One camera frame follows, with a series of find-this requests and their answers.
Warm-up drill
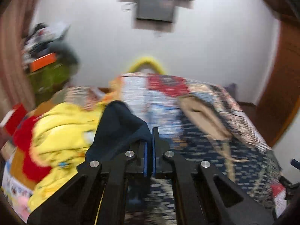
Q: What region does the pile of clutter clothes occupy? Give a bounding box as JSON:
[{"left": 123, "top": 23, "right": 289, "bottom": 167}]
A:
[{"left": 22, "top": 22, "right": 79, "bottom": 68}]

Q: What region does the red cloth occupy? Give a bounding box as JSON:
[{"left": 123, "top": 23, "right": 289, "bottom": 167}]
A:
[{"left": 13, "top": 116, "right": 52, "bottom": 183}]

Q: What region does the yellow cartoon blanket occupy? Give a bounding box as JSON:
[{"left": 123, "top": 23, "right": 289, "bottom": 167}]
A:
[{"left": 28, "top": 102, "right": 105, "bottom": 211}]

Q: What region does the colourful patchwork bedspread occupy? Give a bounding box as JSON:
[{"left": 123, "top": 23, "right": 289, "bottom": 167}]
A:
[{"left": 53, "top": 72, "right": 288, "bottom": 225}]

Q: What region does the red shoe box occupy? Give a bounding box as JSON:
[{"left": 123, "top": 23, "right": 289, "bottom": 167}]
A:
[{"left": 1, "top": 103, "right": 27, "bottom": 137}]

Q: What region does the brown wooden door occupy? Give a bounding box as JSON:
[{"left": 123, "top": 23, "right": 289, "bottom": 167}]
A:
[{"left": 255, "top": 0, "right": 299, "bottom": 147}]

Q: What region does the green storage box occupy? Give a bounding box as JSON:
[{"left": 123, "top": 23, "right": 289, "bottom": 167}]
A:
[{"left": 27, "top": 60, "right": 77, "bottom": 106}]

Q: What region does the orange box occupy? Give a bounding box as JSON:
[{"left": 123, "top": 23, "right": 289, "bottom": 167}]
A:
[{"left": 29, "top": 53, "right": 56, "bottom": 72}]

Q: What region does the pink striped curtain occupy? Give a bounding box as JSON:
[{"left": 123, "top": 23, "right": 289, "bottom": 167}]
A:
[{"left": 1, "top": 0, "right": 38, "bottom": 116}]

